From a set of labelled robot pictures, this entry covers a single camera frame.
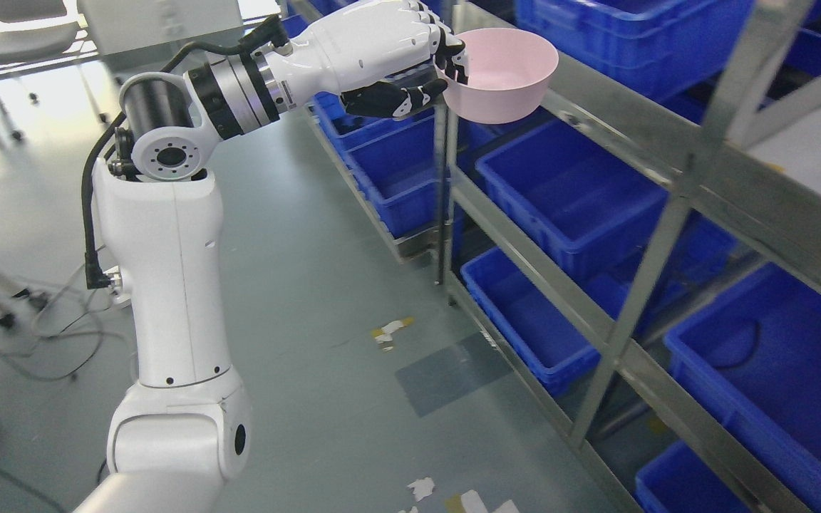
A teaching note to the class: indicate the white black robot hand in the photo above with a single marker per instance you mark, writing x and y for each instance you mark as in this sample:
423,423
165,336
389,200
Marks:
384,59

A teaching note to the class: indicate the pink plastic bowl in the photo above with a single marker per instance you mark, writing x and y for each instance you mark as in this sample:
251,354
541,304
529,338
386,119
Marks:
508,71

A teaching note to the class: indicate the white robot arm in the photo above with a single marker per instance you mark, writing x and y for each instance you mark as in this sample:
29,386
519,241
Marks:
152,215

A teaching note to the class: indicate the steel shelf rack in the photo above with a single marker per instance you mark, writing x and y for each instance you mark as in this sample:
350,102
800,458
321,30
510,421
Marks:
705,171

